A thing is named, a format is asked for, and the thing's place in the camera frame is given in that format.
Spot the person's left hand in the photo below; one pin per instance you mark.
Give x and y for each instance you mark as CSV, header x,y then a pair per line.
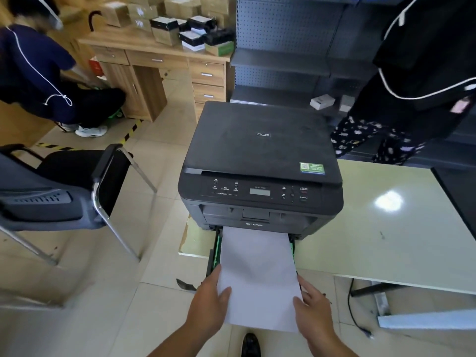
x,y
204,308

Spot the person's right hand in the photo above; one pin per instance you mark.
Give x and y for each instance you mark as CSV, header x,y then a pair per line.
x,y
316,316

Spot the person's right thumb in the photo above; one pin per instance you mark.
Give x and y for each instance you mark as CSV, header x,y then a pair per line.
x,y
298,307

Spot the person's left thumb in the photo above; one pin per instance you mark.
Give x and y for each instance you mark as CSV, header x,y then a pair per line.
x,y
226,298

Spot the white paper sheets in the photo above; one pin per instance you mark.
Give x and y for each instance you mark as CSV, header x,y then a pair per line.
x,y
258,278

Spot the person's left forearm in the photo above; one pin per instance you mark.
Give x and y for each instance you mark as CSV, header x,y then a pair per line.
x,y
178,342

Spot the person's right forearm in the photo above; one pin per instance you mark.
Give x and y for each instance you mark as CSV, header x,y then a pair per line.
x,y
333,347

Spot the black plastic piece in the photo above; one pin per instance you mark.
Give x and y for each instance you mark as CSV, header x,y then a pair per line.
x,y
186,285

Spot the black printer paper tray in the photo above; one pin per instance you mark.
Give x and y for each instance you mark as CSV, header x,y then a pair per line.
x,y
215,252

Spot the person's black shoe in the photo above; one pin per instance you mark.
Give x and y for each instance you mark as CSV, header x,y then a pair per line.
x,y
251,346

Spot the black metal table leg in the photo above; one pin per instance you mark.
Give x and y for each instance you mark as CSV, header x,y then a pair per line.
x,y
375,289

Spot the white flat board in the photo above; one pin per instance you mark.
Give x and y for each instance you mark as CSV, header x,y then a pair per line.
x,y
427,318

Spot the black laser printer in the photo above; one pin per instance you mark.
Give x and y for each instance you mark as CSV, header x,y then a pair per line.
x,y
260,152

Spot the yellow black hazard tape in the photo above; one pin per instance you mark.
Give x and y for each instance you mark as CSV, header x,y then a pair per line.
x,y
130,130

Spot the black office chair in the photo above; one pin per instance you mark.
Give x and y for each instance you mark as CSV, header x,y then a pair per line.
x,y
55,189

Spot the small white box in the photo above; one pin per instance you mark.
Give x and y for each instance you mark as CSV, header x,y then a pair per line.
x,y
322,102

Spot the small grey box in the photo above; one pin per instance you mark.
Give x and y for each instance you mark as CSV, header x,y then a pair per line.
x,y
346,104

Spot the wooden desk with drawers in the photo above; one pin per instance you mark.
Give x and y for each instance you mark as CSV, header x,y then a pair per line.
x,y
163,70

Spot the grey metal shelf rack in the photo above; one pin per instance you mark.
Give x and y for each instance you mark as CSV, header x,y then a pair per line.
x,y
290,51

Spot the red box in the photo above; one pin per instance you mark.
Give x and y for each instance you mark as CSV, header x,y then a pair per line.
x,y
96,66

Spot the stack of black white boxes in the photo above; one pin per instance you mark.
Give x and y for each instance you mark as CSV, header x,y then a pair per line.
x,y
193,33

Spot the pile of brown cardboard boxes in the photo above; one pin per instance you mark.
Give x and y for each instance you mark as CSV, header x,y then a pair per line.
x,y
141,11

